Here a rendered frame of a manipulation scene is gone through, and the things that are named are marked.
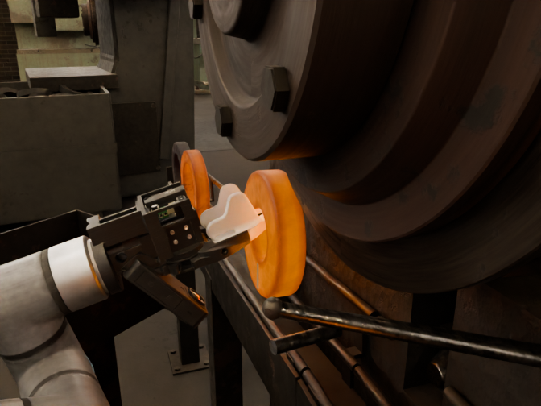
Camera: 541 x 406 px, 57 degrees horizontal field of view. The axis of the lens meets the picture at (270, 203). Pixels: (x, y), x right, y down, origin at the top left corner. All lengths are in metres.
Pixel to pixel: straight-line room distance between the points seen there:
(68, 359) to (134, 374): 1.18
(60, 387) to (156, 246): 0.16
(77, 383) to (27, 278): 0.12
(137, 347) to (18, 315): 1.33
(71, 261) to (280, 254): 0.22
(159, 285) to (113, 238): 0.08
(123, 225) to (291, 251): 0.18
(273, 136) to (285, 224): 0.27
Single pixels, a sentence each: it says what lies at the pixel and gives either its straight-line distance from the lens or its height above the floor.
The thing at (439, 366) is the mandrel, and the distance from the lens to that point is 0.54.
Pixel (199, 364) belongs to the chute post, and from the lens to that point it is 1.76.
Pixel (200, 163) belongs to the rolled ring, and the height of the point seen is 0.75.
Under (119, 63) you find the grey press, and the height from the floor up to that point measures 0.86.
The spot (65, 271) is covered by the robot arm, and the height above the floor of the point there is 0.82.
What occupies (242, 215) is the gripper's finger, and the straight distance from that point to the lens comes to 0.58.
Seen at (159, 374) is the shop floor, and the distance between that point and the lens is 1.75.
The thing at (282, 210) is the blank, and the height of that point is 0.87.
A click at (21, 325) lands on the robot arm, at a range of 0.59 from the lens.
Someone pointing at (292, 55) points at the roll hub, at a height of 1.05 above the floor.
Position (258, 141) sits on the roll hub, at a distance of 0.31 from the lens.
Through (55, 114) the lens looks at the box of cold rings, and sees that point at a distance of 2.74.
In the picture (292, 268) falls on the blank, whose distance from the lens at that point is 0.56.
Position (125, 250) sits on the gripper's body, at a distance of 0.58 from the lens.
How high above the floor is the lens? 1.06
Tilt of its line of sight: 19 degrees down
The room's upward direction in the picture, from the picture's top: straight up
